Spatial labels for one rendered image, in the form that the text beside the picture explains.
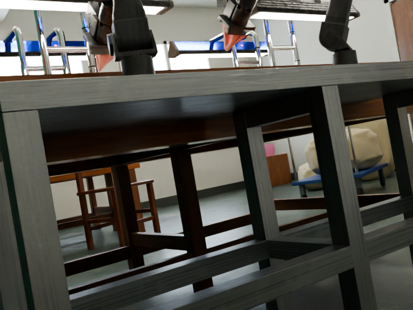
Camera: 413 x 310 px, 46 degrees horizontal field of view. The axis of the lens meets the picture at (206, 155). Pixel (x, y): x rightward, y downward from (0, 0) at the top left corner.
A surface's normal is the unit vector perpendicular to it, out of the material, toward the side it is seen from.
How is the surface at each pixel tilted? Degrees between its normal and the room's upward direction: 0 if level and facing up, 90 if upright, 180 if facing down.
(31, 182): 90
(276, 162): 90
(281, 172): 90
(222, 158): 90
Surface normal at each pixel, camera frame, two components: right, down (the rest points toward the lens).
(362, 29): -0.83, 0.14
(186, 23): 0.54, -0.11
